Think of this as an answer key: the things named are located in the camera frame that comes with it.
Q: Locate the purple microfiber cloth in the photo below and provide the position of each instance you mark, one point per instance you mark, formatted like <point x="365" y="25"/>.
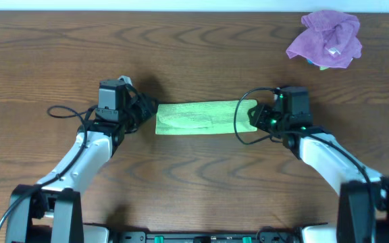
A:
<point x="329" y="41"/>

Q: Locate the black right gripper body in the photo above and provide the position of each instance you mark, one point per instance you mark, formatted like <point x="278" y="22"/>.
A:
<point x="267" y="119"/>

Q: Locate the green microfiber cloth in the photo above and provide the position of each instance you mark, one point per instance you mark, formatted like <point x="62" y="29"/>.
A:
<point x="214" y="117"/>

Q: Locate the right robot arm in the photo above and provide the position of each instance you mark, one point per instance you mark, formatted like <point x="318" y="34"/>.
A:
<point x="363" y="212"/>

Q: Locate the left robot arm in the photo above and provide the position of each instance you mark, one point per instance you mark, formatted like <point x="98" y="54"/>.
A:
<point x="50" y="210"/>

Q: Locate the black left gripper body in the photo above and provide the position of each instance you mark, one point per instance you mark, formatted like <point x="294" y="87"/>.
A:
<point x="144" y="109"/>

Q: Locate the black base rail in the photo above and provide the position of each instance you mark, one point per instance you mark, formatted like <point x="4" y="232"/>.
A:
<point x="260" y="237"/>

